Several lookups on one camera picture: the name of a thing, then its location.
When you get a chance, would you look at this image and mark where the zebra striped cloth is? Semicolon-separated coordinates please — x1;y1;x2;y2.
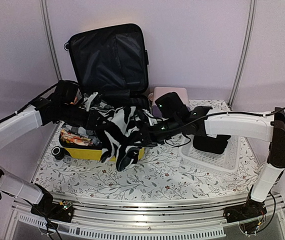
85;91;158;172

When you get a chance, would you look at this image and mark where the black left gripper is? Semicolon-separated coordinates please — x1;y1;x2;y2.
60;102;113;131

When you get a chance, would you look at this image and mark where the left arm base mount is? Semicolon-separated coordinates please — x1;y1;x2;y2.
30;200;75;223

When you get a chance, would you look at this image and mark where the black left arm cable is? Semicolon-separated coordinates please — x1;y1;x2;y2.
0;80;78;201

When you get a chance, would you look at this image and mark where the floral table mat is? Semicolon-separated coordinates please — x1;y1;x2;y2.
33;130;261;202

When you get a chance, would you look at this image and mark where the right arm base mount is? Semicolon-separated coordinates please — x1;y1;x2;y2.
223;190;267;223

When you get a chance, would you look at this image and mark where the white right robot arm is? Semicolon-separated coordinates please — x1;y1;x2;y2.
127;135;268;206

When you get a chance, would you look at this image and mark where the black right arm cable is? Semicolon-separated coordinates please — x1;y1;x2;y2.
152;102;285;236

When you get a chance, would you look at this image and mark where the black white plaid cloth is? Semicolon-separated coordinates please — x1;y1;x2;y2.
61;123;98;138

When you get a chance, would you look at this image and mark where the orange floral cloth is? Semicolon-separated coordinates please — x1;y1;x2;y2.
60;129;101;147

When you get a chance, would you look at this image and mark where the pink purple drawer box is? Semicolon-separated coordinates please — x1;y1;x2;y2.
151;86;191;118

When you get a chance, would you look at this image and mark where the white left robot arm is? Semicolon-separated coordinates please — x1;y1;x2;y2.
0;80;92;217

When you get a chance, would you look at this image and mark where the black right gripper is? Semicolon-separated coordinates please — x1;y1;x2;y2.
129;116;181;148

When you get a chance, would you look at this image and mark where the black garment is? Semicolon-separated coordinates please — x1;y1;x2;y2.
192;135;231;155

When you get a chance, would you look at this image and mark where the white plastic basket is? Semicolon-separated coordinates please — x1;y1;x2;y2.
178;135;241;175

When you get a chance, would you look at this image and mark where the yellow Pikachu suitcase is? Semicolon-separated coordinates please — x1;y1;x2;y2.
51;23;150;162

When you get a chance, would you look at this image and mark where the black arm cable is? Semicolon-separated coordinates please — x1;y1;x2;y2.
0;80;78;201
152;102;285;236

